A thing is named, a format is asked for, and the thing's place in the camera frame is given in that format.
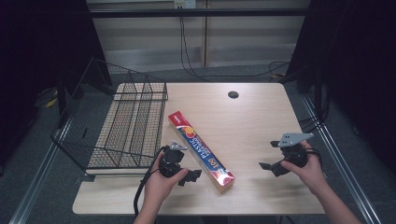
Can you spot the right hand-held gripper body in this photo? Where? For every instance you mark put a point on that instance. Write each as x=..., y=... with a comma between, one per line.
x=294, y=149

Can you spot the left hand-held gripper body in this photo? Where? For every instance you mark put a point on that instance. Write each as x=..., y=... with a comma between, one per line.
x=172, y=161

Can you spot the long red plastic wrap box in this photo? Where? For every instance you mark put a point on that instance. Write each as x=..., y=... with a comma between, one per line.
x=200, y=151

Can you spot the person's left hand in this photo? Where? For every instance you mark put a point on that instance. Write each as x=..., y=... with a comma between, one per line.
x=160, y=186

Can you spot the person's right hand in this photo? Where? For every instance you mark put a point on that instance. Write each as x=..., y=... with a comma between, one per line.
x=306, y=174

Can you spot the black curtain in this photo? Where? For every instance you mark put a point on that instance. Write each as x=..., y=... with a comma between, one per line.
x=358, y=68
x=37, y=56

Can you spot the yellow floor object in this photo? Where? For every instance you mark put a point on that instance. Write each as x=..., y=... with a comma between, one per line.
x=51, y=102

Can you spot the black horizontal metal bar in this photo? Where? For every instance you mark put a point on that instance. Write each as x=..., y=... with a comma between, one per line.
x=199, y=12

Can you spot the metal floor rail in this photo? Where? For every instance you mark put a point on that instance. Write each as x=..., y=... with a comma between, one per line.
x=40, y=174
x=339, y=161

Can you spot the black metal stand post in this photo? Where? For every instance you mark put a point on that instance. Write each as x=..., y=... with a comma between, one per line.
x=62, y=96

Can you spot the white wall socket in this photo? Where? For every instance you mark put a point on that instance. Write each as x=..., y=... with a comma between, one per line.
x=185, y=3

